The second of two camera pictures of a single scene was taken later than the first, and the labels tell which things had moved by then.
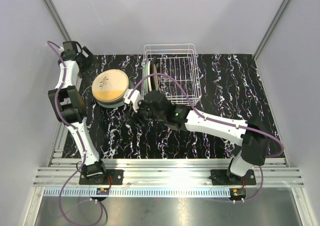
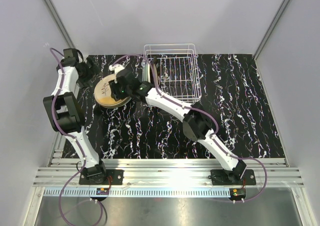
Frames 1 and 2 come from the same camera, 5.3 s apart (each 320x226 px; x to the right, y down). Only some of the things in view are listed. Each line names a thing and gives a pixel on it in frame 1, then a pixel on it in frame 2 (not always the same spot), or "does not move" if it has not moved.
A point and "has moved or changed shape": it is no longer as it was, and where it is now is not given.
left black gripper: [91, 62] -> [92, 72]
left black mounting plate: [117, 178] does not move
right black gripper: [136, 119] -> [114, 89]
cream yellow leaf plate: [109, 85] has moved or changed shape
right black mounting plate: [220, 177] does not move
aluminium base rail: [166, 172] does not move
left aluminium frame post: [53, 13] does not move
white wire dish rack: [171, 71] does not move
